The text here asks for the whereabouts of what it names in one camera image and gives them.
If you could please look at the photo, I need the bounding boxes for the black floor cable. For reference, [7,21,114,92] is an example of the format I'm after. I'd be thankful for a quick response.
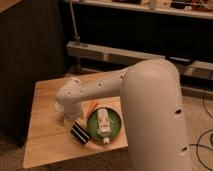
[188,71,213,171]

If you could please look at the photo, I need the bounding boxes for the orange carrot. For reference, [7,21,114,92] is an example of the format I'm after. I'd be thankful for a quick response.
[85,100,98,118]

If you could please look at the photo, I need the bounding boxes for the wooden table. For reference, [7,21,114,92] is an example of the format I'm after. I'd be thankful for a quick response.
[23,77,128,169]

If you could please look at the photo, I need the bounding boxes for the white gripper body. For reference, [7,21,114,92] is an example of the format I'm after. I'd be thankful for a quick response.
[63,107,82,120]

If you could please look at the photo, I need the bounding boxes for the green plate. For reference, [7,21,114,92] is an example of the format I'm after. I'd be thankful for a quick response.
[87,107,122,145]

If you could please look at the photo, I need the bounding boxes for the metal shelf rack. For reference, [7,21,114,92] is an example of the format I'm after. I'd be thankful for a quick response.
[67,0,213,94]

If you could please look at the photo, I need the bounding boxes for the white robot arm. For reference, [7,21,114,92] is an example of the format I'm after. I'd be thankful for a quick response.
[56,59,192,171]

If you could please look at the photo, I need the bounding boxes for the white squeeze bottle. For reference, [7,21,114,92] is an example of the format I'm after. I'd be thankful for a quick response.
[97,108,111,145]

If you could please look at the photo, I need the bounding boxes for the black handle on shelf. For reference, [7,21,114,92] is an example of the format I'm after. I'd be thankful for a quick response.
[165,56,194,66]

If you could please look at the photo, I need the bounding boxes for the translucent plastic cup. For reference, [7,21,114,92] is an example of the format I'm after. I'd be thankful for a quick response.
[55,103,65,122]

